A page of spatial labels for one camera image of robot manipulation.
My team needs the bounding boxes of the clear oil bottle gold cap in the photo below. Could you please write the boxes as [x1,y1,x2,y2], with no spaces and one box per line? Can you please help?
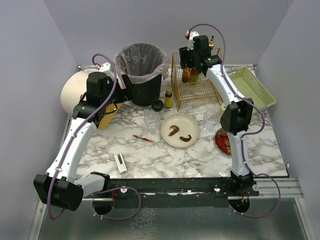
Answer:
[209,35,215,50]

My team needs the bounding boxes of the green sauce bottle yellow cap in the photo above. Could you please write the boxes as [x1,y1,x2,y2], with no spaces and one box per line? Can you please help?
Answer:
[188,70,200,85]

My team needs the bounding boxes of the amber spice jar grey lid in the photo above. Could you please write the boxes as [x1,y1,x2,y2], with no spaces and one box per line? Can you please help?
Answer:
[181,67,191,83]

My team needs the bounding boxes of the small yellow label bottle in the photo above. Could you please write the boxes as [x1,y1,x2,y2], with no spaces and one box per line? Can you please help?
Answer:
[164,87,173,109]

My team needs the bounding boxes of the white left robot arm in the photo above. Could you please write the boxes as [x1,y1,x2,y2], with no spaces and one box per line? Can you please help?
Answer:
[33,62,138,211]

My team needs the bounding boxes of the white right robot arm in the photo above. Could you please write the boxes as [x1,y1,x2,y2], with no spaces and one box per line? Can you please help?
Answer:
[179,31,254,193]

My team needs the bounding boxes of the black trash bin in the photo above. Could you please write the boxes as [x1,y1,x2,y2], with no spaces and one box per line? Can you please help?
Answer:
[132,74,164,107]

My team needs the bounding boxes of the cream cylindrical drawer box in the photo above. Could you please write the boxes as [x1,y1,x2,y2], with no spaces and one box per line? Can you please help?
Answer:
[60,71,89,116]

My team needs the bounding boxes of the pink plastic bin liner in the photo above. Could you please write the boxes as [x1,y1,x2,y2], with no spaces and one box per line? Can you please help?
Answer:
[113,42,170,84]

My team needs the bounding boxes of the black lid glass jar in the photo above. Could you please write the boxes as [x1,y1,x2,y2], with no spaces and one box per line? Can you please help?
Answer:
[151,99,164,119]

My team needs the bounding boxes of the orange yellow drawer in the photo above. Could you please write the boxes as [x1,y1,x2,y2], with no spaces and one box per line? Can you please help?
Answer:
[98,103,123,130]

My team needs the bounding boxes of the clear drinking glass left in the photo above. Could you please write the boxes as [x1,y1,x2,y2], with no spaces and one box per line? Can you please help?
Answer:
[144,113,161,133]

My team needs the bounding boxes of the clear drinking glass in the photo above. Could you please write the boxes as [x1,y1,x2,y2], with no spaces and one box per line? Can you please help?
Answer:
[144,113,161,133]
[203,110,220,131]

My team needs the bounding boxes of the pale green perforated basket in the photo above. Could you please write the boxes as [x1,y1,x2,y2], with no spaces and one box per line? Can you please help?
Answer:
[227,66,277,111]

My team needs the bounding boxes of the red pen tube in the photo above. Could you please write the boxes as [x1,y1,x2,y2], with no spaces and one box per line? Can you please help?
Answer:
[132,134,159,145]

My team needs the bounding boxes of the cream cylindrical shaker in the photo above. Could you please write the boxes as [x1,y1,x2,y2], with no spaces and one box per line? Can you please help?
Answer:
[217,103,226,118]

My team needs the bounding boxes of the brown shrimp piece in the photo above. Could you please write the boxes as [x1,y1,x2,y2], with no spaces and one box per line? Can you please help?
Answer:
[168,125,180,137]

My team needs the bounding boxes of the clear drinking glass right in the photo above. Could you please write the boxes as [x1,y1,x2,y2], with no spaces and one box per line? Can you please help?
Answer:
[203,110,220,131]

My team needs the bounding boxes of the cream round plate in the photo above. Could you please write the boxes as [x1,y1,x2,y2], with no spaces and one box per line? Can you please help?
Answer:
[160,113,200,148]

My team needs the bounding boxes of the white rectangular device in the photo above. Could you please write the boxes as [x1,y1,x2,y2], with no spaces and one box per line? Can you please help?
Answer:
[114,153,128,174]

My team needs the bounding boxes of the dark red sausage piece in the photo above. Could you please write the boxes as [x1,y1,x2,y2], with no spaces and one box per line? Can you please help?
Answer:
[179,134,192,142]

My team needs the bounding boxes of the red floral small plate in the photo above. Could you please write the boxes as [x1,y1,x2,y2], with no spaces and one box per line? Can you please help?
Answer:
[214,128,232,155]

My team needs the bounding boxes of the meat scraps on red plate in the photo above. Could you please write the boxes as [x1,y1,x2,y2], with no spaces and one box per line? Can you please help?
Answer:
[224,140,231,148]

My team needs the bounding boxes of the gold wire rack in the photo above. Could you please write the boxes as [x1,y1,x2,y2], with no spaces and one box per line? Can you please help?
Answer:
[171,52,223,111]

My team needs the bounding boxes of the black mounting rail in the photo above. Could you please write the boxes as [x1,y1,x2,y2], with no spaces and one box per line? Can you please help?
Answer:
[85,177,259,209]

